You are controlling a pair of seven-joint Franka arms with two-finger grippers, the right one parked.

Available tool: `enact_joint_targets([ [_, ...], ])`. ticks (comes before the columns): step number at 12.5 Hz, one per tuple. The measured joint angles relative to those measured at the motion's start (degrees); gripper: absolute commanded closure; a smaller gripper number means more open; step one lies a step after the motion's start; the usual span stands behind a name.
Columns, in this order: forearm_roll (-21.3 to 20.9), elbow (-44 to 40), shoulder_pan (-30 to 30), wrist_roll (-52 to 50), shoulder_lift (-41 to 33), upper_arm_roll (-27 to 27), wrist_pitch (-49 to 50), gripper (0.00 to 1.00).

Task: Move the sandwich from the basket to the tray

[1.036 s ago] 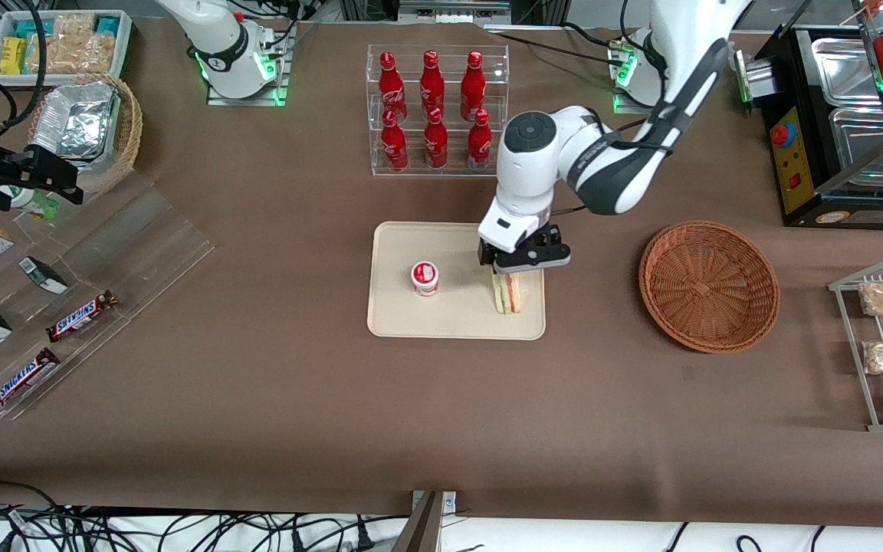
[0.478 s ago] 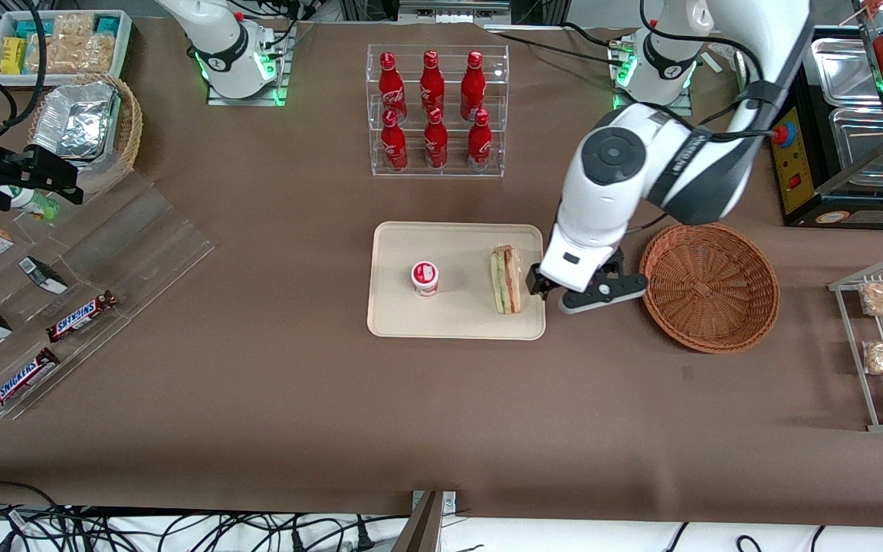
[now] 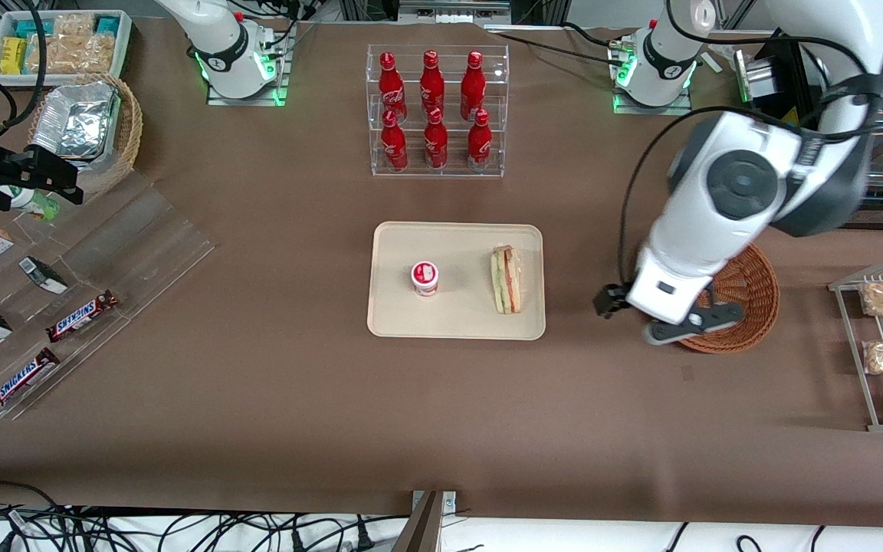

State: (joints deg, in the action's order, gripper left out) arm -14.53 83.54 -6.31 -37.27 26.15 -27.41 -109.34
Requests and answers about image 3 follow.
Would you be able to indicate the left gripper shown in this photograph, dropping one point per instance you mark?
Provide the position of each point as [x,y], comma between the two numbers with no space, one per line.
[609,300]

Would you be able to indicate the triangle sandwich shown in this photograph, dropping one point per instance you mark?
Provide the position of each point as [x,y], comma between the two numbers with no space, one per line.
[507,280]

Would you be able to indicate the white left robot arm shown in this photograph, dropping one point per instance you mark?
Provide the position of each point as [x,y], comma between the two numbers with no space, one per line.
[740,184]

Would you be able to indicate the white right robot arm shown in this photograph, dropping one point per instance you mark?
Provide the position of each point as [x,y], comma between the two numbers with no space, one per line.
[219,42]

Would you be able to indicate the light wicker basket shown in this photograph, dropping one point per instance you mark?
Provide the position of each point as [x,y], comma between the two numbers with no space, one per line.
[129,130]

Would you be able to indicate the brown wicker basket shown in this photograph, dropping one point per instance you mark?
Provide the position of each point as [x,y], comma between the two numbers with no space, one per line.
[752,295]

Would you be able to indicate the beige plastic tray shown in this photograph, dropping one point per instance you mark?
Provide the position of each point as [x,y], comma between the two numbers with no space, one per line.
[464,307]

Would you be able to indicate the green white-capped bottle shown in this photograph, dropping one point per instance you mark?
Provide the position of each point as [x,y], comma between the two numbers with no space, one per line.
[31,201]

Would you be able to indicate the silver foil pack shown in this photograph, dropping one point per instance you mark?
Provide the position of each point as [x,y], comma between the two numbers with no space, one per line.
[73,123]

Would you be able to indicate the clear acrylic stepped display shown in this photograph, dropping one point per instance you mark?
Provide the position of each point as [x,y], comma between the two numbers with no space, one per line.
[142,238]

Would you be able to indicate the yellow snack pack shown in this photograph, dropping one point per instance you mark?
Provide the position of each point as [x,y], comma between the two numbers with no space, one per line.
[12,55]

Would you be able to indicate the brown Snickers bar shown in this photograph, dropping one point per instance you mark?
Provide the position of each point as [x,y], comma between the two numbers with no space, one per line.
[81,316]
[21,380]

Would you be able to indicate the clear bag of crackers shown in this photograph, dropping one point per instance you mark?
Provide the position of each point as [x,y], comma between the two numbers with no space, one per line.
[77,50]

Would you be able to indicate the teal snack pack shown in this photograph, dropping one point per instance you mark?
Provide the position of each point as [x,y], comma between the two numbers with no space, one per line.
[107,25]
[27,28]

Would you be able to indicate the white plastic bin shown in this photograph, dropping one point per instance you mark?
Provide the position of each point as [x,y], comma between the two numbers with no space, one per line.
[126,46]

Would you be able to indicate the red white yogurt cup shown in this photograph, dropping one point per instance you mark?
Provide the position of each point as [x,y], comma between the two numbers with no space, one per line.
[425,279]

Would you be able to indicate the red cola bottle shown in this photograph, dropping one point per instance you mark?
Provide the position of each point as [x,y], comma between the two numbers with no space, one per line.
[480,146]
[432,84]
[391,84]
[394,146]
[473,86]
[435,144]

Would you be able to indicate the clear acrylic bottle rack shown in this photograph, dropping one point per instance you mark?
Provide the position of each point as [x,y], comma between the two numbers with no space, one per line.
[438,172]

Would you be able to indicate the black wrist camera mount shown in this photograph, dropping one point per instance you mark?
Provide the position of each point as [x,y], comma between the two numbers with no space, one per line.
[706,318]

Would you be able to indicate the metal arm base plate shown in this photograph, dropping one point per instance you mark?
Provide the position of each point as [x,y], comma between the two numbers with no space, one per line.
[246,100]
[652,110]

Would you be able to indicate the metal bracket post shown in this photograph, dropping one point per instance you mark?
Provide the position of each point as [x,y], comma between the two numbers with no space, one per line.
[428,521]

